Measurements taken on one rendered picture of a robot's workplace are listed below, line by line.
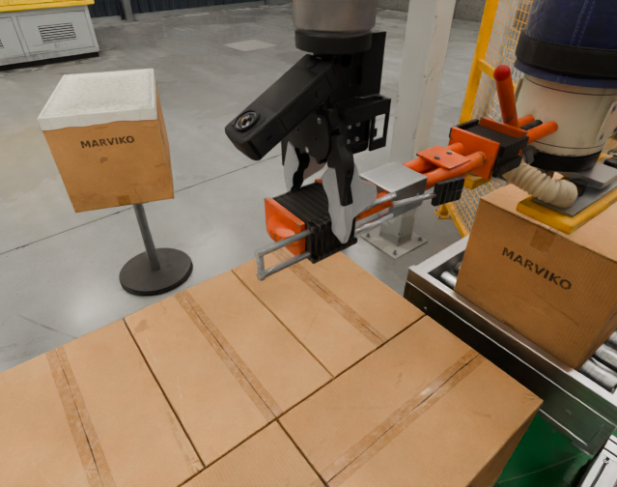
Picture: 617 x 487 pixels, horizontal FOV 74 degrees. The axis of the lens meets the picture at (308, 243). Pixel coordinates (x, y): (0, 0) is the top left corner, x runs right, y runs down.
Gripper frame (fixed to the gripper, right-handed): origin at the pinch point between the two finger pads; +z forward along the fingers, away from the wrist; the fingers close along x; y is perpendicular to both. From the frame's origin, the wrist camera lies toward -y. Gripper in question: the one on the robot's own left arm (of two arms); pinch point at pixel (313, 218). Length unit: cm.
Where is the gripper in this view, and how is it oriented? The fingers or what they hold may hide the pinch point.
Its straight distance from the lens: 49.0
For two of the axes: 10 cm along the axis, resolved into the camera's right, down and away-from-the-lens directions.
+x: -5.8, -4.9, 6.5
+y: 8.1, -3.5, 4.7
